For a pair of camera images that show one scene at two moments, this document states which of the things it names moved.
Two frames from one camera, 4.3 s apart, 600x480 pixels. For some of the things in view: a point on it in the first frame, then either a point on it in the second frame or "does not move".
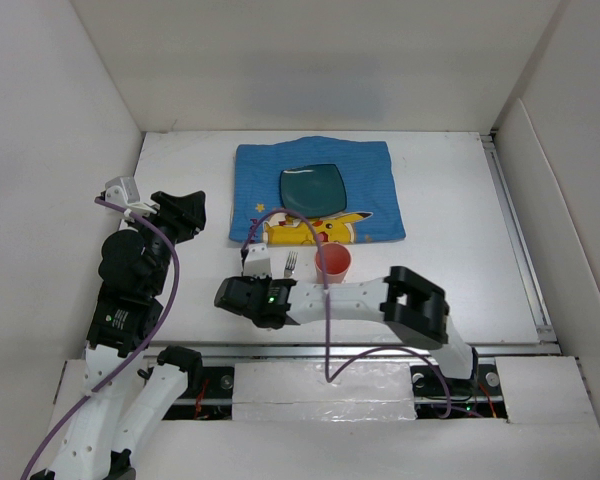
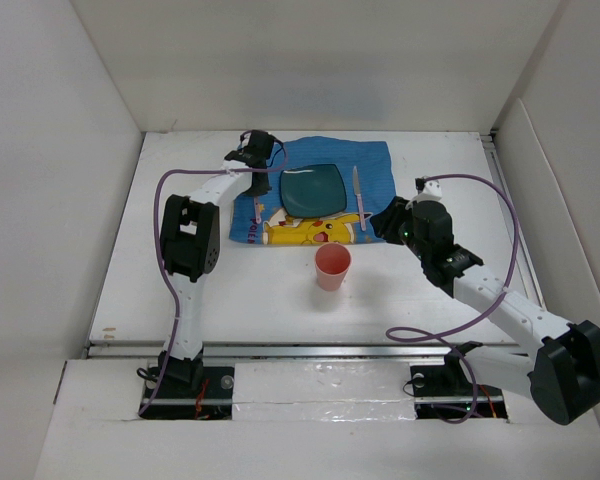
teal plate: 314,190 does not move
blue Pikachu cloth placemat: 371,214 does not move
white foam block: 299,391 does not move
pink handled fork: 291,263 -> 258,211
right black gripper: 250,280 -> 385,222
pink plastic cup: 338,259 does not move
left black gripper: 187,212 -> 261,189
